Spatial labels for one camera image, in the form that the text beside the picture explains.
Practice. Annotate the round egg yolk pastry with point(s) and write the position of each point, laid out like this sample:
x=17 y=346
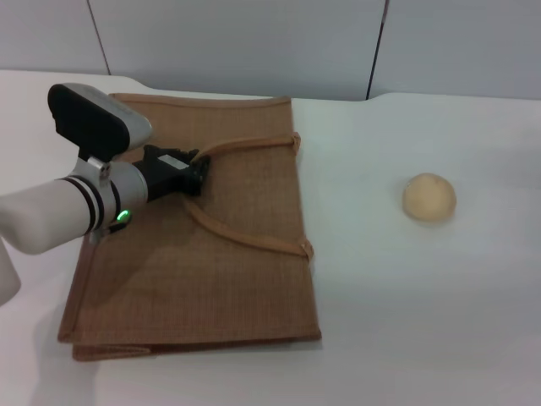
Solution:
x=429 y=202

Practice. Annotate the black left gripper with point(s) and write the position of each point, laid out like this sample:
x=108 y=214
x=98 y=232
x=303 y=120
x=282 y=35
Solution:
x=167 y=173

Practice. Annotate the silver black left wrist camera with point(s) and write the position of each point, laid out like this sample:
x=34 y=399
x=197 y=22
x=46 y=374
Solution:
x=95 y=118

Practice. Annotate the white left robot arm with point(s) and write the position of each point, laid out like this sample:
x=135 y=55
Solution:
x=50 y=211

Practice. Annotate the brown jute handbag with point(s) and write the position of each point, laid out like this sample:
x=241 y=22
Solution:
x=236 y=237

